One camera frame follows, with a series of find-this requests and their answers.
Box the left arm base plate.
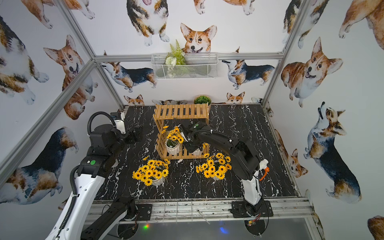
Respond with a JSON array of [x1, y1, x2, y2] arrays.
[[132, 204, 153, 222]]

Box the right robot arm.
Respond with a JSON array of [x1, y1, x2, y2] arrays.
[[178, 122, 270, 216]]

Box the aluminium front rail frame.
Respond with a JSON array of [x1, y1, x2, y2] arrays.
[[121, 198, 315, 224]]

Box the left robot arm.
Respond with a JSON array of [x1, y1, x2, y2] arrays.
[[47, 112, 143, 240]]

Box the white orange spray bottle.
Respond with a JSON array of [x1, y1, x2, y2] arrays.
[[259, 159, 270, 182]]

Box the sunflower pot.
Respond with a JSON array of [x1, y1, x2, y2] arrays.
[[132, 156, 171, 187], [161, 126, 185, 156], [192, 143, 209, 156], [195, 153, 232, 181]]

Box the pink pot green plant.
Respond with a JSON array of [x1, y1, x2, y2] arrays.
[[194, 95, 212, 106]]

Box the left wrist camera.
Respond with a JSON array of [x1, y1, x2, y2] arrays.
[[110, 110, 126, 135]]

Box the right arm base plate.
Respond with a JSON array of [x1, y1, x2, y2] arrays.
[[230, 200, 274, 218]]

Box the white wire wall basket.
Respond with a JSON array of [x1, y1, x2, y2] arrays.
[[151, 53, 219, 80]]

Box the green fern white flower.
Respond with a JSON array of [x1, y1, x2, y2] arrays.
[[165, 40, 187, 67]]

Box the wooden two-tier shelf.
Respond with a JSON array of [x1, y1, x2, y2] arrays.
[[153, 104, 210, 160]]

